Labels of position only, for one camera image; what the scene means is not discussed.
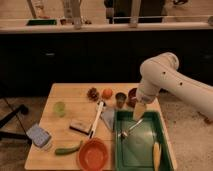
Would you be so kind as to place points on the black whiteboard eraser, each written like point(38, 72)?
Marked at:
point(81, 126)

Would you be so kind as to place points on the green tray on counter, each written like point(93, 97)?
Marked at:
point(41, 22)

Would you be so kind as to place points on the yellow corn cob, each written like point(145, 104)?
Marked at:
point(156, 156)

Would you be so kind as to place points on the metal spoon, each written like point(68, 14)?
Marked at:
point(125, 133)

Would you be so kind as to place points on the orange fruit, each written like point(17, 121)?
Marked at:
point(107, 93)

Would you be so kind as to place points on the small metal cup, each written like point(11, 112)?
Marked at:
point(120, 99)

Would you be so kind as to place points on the green plastic cup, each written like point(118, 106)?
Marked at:
point(59, 108)

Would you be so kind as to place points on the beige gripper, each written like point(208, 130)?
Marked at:
point(139, 110)

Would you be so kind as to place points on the dark red bowl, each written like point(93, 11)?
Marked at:
point(132, 98)

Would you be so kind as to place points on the brown pine cone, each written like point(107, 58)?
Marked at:
point(93, 94)

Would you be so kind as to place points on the grey folded cloth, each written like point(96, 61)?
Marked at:
point(108, 117)

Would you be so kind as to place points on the green plastic tray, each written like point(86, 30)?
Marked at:
point(135, 152)

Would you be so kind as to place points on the green cucumber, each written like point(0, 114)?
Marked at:
point(66, 151)

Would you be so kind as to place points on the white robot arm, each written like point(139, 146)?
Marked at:
point(161, 72)

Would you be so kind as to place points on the black chair base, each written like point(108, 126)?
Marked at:
point(11, 126)

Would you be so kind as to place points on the blue sponge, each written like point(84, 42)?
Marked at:
point(38, 135)

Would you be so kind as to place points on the orange plastic bowl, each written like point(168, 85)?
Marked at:
point(93, 155)

